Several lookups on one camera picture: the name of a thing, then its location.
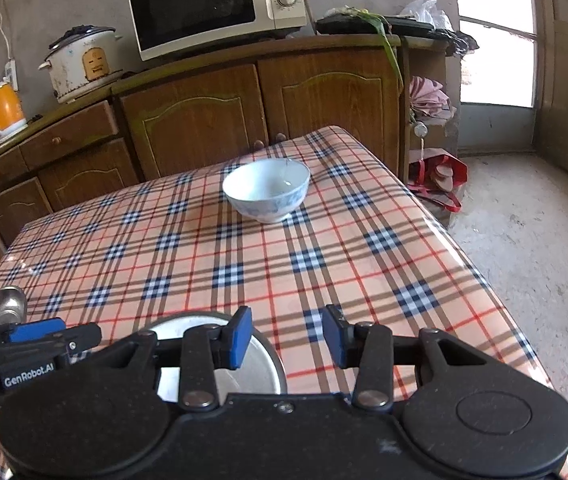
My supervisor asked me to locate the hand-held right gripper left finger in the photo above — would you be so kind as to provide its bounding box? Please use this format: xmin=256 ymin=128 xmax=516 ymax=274
xmin=88 ymin=306 xmax=253 ymax=411

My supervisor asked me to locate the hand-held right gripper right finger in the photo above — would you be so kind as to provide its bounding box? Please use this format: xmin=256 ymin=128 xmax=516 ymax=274
xmin=322 ymin=304 xmax=495 ymax=410

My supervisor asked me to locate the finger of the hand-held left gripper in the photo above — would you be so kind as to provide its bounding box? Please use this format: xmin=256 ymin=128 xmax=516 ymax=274
xmin=0 ymin=318 xmax=68 ymax=350
xmin=0 ymin=324 xmax=103 ymax=374

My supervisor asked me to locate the stainless steel bowl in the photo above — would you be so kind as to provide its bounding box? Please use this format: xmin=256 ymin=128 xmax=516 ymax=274
xmin=140 ymin=311 xmax=289 ymax=397

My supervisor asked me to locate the plain white bowl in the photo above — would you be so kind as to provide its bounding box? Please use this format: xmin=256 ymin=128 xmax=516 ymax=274
xmin=151 ymin=316 xmax=279 ymax=396

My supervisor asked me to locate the blue patterned white bowl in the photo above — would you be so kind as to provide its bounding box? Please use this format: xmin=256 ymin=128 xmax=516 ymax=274
xmin=222 ymin=158 xmax=311 ymax=224

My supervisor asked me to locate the plaid tablecloth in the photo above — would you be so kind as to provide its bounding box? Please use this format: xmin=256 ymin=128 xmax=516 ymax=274
xmin=0 ymin=126 xmax=568 ymax=480

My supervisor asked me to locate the wooden cabinet with drawers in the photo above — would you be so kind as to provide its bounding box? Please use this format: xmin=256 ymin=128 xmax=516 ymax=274
xmin=0 ymin=100 xmax=139 ymax=246

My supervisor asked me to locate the red bag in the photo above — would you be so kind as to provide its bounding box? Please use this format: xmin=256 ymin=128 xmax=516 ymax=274
xmin=406 ymin=152 xmax=469 ymax=213

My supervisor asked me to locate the orange electric kettle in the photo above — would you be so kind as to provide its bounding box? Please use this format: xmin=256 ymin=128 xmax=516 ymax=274
xmin=0 ymin=82 xmax=28 ymax=147

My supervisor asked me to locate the wooden two-door cabinet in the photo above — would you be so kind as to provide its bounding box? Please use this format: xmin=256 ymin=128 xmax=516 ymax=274
xmin=112 ymin=35 xmax=409 ymax=183

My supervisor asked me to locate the white rice cooker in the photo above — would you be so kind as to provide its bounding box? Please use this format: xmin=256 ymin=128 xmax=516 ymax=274
xmin=38 ymin=26 xmax=123 ymax=105

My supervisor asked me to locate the green onion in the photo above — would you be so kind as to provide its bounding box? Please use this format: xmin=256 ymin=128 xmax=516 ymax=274
xmin=331 ymin=6 xmax=405 ymax=88

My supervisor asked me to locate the black flat tray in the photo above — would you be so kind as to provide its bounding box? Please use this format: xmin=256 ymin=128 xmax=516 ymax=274
xmin=315 ymin=12 xmax=480 ymax=56

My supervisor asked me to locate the cream microwave oven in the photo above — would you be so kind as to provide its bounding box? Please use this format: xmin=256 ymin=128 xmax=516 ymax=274
xmin=127 ymin=0 xmax=309 ymax=62

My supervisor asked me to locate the white plastic bag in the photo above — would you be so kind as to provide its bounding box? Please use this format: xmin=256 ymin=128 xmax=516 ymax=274
xmin=399 ymin=0 xmax=455 ymax=31

